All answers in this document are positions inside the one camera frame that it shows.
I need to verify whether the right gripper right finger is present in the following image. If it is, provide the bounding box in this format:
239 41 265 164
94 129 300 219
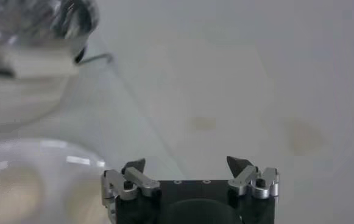
226 155 280 200

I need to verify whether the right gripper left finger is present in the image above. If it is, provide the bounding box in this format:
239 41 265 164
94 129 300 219
101 158 161 214

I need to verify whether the white steamed baozi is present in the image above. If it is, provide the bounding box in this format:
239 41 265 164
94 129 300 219
0 164 45 224
65 181 104 224

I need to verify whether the white round plate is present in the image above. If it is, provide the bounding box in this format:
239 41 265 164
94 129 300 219
0 138 112 224

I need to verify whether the cream electric cooking pot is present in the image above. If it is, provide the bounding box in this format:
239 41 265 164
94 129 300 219
0 36 88 130

